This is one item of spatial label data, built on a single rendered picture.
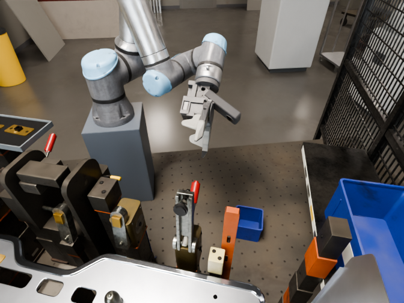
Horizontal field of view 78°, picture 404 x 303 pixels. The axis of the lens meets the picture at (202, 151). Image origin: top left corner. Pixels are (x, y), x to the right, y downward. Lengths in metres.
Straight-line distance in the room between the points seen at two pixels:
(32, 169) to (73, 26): 5.69
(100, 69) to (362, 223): 0.88
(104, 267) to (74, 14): 5.82
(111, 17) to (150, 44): 5.40
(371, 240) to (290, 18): 3.54
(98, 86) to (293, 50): 3.60
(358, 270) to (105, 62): 0.80
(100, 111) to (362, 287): 0.84
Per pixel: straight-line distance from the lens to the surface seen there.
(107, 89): 0.90
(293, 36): 4.15
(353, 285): 0.41
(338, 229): 0.55
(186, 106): 0.67
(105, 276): 0.70
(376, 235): 0.81
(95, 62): 0.88
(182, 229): 0.60
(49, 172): 0.70
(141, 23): 0.71
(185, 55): 0.81
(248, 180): 1.26
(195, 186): 0.62
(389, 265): 0.77
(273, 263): 1.04
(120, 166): 1.03
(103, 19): 6.14
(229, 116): 0.68
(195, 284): 0.66
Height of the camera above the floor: 1.61
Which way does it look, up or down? 41 degrees down
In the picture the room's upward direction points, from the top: straight up
